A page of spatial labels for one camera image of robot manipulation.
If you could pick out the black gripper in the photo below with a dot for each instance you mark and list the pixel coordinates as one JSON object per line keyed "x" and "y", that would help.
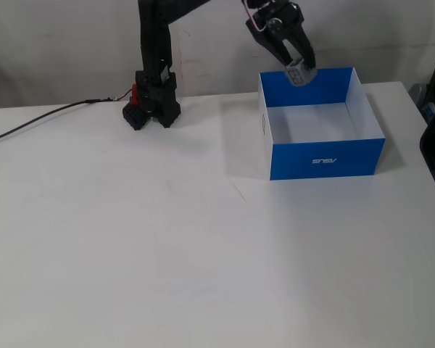
{"x": 289, "y": 32}

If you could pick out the gray block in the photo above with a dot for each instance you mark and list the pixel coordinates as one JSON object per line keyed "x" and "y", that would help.
{"x": 299, "y": 76}

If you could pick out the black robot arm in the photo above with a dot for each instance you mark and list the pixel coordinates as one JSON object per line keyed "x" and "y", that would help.
{"x": 156, "y": 43}

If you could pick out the blue and white cardboard box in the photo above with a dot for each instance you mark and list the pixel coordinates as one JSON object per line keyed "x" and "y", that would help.
{"x": 322, "y": 159}

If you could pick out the gray plastic object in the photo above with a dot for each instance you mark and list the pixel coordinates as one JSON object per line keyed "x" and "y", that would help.
{"x": 418, "y": 94}

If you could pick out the red clamp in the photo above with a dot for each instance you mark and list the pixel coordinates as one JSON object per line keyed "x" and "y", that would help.
{"x": 133, "y": 95}

